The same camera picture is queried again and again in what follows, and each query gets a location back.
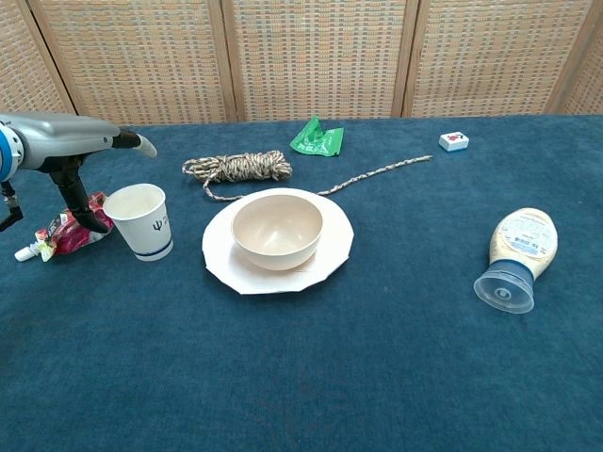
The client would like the beige bowl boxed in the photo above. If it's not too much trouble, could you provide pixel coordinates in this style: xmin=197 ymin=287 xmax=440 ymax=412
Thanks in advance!
xmin=230 ymin=193 xmax=325 ymax=272

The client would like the blue carpet table cover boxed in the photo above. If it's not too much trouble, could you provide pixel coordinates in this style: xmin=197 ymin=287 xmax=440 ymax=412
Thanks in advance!
xmin=0 ymin=113 xmax=603 ymax=452

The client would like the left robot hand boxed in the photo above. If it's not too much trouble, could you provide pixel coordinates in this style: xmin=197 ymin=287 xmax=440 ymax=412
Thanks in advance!
xmin=17 ymin=112 xmax=158 ymax=235

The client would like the white paper cup blue logo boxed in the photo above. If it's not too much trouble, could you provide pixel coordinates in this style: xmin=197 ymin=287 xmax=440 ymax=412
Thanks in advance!
xmin=102 ymin=183 xmax=175 ymax=263

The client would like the white mahjong tile red print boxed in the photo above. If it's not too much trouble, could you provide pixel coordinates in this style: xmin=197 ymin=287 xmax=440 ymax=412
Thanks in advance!
xmin=437 ymin=131 xmax=472 ymax=153

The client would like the red drink pouch white spout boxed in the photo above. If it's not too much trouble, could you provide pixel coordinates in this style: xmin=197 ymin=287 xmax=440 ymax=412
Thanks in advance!
xmin=13 ymin=191 xmax=118 ymax=264

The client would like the white paper plate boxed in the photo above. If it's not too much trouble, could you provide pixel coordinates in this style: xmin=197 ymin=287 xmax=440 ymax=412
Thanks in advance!
xmin=202 ymin=186 xmax=355 ymax=296

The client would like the mayonnaise squeeze bottle blue cap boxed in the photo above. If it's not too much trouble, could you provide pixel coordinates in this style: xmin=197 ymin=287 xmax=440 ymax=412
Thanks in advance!
xmin=472 ymin=206 xmax=560 ymax=315

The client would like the woven bamboo screen panel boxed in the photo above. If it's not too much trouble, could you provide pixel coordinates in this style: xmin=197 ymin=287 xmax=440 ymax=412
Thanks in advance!
xmin=402 ymin=0 xmax=602 ymax=119
xmin=26 ymin=0 xmax=238 ymax=126
xmin=0 ymin=0 xmax=77 ymax=116
xmin=545 ymin=21 xmax=603 ymax=117
xmin=220 ymin=0 xmax=419 ymax=123

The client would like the green crumpled wrapper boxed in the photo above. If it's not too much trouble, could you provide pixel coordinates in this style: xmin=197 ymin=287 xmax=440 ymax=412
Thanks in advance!
xmin=289 ymin=115 xmax=346 ymax=158

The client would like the braided camouflage rope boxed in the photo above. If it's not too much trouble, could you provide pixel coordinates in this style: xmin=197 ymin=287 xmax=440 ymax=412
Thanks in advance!
xmin=181 ymin=149 xmax=434 ymax=202

